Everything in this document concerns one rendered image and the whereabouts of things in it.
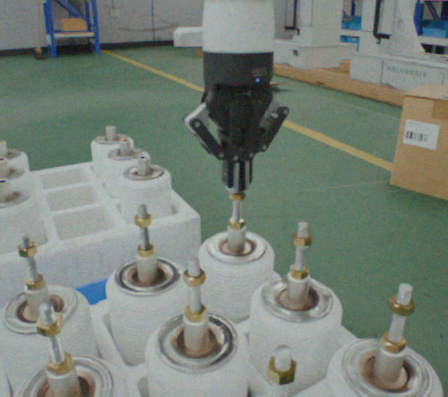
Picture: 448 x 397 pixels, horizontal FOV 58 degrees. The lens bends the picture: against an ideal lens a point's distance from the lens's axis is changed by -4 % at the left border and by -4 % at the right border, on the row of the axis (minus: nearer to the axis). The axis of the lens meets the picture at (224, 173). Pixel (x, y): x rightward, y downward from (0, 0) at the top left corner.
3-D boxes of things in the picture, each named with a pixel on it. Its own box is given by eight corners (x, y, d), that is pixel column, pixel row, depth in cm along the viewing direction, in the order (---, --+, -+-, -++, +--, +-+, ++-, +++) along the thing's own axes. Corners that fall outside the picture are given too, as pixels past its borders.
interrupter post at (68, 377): (56, 413, 30) (48, 383, 29) (49, 391, 32) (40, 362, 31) (86, 400, 32) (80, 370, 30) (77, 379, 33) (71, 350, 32)
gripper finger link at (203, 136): (186, 111, 44) (220, 143, 48) (175, 124, 44) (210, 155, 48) (197, 116, 42) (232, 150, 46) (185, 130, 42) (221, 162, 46)
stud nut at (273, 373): (302, 375, 25) (303, 365, 25) (285, 390, 24) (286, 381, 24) (278, 358, 27) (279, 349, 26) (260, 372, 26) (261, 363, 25)
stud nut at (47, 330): (40, 341, 28) (37, 331, 28) (35, 326, 29) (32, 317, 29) (67, 330, 29) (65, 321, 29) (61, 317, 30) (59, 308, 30)
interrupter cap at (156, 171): (156, 164, 81) (156, 161, 81) (170, 177, 75) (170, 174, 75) (118, 171, 78) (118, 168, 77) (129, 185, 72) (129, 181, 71)
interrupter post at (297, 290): (309, 308, 42) (312, 281, 41) (286, 308, 42) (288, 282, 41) (305, 293, 44) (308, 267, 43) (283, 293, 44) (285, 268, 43)
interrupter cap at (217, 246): (266, 268, 49) (266, 263, 49) (202, 264, 50) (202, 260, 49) (266, 235, 56) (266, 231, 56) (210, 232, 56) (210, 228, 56)
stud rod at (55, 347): (59, 388, 31) (40, 311, 28) (55, 379, 31) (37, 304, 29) (71, 382, 31) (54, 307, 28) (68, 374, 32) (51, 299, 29)
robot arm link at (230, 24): (238, 43, 52) (238, -9, 49) (294, 51, 43) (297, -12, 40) (171, 47, 48) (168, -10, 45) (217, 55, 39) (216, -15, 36)
